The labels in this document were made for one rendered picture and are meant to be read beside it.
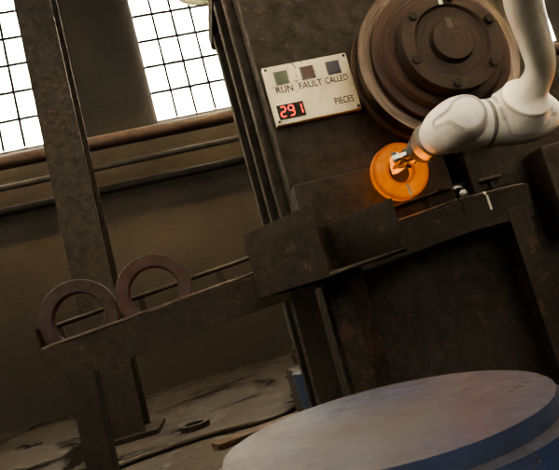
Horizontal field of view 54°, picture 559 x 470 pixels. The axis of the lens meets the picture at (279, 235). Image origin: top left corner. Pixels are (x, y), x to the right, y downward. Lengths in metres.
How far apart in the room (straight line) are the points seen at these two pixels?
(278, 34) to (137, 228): 6.09
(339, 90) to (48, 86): 3.07
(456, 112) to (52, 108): 3.55
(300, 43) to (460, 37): 0.46
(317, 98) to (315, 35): 0.21
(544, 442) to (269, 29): 1.50
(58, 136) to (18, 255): 3.85
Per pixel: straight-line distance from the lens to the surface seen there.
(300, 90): 1.64
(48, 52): 4.55
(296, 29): 1.76
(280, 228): 1.06
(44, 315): 1.42
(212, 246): 7.53
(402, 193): 1.49
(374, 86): 1.55
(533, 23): 1.07
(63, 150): 4.22
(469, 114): 1.15
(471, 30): 1.61
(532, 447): 0.41
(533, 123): 1.25
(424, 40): 1.57
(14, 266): 7.92
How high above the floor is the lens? 0.54
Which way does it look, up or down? 8 degrees up
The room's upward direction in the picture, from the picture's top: 15 degrees counter-clockwise
